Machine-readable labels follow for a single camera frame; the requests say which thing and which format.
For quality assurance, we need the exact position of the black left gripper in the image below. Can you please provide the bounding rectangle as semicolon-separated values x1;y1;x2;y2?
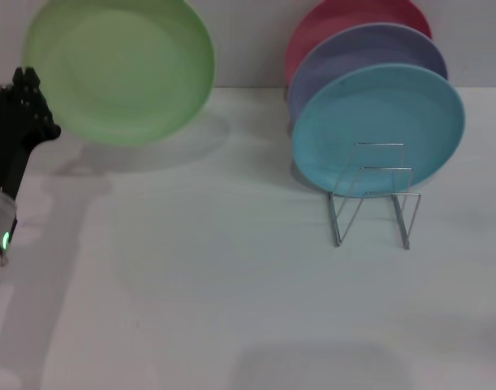
0;67;63;200

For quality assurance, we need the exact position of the green round plate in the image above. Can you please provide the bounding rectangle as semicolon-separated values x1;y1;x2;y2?
23;0;216;146

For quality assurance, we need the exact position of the red round plate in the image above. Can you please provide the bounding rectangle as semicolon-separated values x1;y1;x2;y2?
285;0;433;89

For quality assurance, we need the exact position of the teal blue round plate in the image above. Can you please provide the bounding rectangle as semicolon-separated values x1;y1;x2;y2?
291;63;467;199

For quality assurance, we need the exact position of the purple round plate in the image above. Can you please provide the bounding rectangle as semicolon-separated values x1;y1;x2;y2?
287;23;450;123

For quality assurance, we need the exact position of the silver wire plate rack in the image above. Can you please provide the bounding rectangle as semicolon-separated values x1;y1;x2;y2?
327;141;422;249

